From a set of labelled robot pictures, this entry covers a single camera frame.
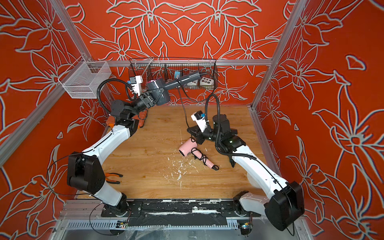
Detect white power strip cube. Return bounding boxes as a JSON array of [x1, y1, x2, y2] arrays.
[[200, 77, 215, 87]]

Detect black dryer power cord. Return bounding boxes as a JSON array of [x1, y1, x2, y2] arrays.
[[175, 71, 217, 142]]

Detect white mesh wall basket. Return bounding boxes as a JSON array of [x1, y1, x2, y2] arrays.
[[59, 62, 112, 99]]

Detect black wire wall basket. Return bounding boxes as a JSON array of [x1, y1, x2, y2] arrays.
[[128, 57, 218, 90]]

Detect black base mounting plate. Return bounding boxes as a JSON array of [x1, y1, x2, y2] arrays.
[[101, 199, 260, 229]]

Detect black magenta hair dryer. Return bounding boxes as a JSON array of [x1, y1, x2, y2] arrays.
[[146, 71, 202, 106]]

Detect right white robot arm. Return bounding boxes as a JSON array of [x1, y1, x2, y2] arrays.
[[179, 102, 305, 236]]

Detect aluminium frame rail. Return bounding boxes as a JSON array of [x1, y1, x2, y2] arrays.
[[89, 59, 272, 67]]

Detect orange handled pliers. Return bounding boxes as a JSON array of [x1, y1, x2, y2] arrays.
[[105, 173, 123, 185]]

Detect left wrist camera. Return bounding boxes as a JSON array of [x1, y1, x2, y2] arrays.
[[127, 75, 143, 96]]

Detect blue white small box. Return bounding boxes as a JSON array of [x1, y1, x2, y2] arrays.
[[174, 71, 183, 79]]

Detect pink dryer black cord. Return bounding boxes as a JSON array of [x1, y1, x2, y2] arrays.
[[191, 147, 220, 172]]

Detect dark green hair dryer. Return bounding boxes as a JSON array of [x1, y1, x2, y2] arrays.
[[229, 158, 236, 168]]

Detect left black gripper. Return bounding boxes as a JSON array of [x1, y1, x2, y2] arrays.
[[128, 87, 164, 121]]

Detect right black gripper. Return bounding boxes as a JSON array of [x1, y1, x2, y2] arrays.
[[186, 126, 223, 147]]

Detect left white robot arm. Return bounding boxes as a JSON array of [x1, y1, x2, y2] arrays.
[[67, 87, 164, 216]]

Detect pink hair dryer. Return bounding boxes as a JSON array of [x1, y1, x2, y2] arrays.
[[179, 138, 220, 171]]

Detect orange plastic tool case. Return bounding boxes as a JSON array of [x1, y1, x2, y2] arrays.
[[106, 110, 148, 129]]

